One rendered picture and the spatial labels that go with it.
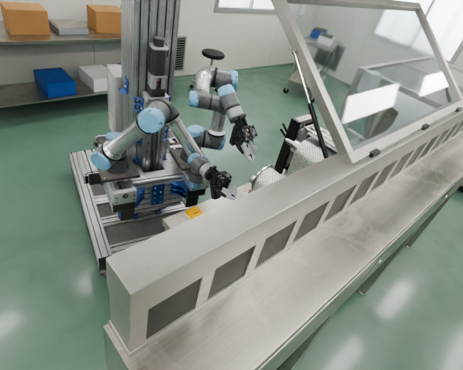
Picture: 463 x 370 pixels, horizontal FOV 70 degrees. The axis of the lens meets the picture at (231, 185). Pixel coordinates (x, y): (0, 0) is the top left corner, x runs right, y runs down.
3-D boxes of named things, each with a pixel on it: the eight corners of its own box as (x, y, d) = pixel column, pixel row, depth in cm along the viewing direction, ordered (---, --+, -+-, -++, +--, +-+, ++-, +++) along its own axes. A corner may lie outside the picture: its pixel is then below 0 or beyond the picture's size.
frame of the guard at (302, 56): (406, 12, 168) (420, 2, 162) (450, 111, 167) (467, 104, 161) (253, 4, 98) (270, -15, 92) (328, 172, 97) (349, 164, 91)
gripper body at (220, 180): (221, 180, 156) (206, 167, 162) (218, 194, 162) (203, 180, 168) (233, 176, 161) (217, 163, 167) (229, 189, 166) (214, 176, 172)
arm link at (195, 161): (197, 162, 181) (199, 150, 176) (209, 173, 175) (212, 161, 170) (185, 166, 176) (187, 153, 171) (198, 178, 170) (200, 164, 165)
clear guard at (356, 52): (416, 9, 161) (417, 9, 160) (458, 102, 160) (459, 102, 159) (278, -2, 96) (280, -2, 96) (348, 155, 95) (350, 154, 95)
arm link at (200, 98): (196, 60, 192) (189, 89, 152) (215, 64, 193) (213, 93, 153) (194, 79, 198) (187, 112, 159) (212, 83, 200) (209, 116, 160)
